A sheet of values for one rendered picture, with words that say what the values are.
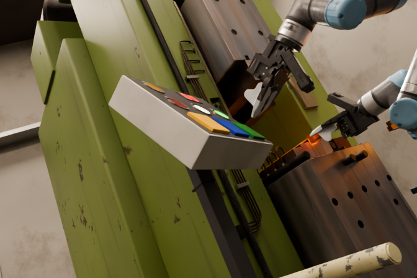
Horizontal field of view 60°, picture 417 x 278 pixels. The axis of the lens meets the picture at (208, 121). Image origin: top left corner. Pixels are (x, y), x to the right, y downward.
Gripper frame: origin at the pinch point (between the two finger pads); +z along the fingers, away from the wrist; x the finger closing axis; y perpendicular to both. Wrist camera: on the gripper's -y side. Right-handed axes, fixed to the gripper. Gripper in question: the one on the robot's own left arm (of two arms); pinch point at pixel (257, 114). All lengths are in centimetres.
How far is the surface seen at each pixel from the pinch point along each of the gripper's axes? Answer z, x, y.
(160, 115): 7.9, 27.0, 7.2
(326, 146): 2, -51, -8
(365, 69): -85, -435, 87
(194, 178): 20.2, 11.2, 1.4
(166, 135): 10.6, 27.0, 3.4
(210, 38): -13, -33, 49
